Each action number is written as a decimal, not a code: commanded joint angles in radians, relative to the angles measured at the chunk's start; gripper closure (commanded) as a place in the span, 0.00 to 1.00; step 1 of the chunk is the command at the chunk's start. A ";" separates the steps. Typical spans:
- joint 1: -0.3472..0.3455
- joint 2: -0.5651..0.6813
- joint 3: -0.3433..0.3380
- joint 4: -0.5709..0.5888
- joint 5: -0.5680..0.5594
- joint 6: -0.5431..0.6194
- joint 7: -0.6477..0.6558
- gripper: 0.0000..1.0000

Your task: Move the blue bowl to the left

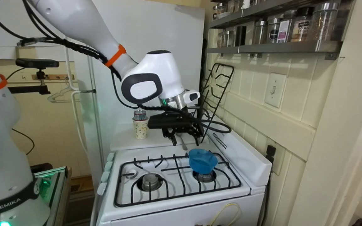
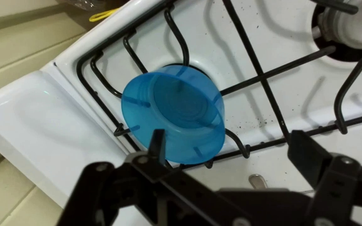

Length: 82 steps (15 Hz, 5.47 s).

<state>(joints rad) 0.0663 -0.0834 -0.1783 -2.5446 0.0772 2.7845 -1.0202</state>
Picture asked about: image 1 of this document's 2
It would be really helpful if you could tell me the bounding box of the white wall switch plate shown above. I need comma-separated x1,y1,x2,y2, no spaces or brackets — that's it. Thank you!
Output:
263,73,287,109

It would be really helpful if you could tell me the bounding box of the blue cup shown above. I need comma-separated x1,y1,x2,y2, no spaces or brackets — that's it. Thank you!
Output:
187,147,218,176

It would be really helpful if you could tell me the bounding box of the glass spice jar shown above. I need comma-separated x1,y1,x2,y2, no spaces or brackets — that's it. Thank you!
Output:
253,18,269,45
291,5,314,43
218,29,232,48
314,1,341,43
275,17,294,44

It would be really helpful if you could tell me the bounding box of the white refrigerator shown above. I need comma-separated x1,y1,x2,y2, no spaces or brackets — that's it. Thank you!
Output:
89,0,207,152

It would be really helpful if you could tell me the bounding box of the round grey gas burner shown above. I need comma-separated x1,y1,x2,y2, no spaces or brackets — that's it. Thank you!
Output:
192,168,217,184
135,173,165,192

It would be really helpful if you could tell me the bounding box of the metal spice rack shelf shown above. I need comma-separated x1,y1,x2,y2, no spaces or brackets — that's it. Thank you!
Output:
204,0,354,60

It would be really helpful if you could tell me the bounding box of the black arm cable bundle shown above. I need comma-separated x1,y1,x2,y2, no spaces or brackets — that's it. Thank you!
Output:
0,0,232,146

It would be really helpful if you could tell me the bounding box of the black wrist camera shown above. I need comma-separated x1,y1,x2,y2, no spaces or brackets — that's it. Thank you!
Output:
147,111,191,131

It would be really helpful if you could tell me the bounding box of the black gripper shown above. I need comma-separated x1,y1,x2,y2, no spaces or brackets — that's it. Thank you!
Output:
163,122,203,151

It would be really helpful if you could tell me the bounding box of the spare black stove grate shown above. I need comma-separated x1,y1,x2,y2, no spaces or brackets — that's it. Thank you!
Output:
198,62,236,142

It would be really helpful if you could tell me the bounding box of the black power plug cable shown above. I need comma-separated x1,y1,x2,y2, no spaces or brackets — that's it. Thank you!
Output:
256,143,277,226

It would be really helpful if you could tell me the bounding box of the black camera on stand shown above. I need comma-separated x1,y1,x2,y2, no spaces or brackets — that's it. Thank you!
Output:
7,57,60,96

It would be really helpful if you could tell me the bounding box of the white gas stove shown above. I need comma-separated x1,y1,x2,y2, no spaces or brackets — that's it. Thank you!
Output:
90,130,274,226

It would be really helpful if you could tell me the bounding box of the metal robot stand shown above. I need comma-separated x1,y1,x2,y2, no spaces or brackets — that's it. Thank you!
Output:
28,165,72,226

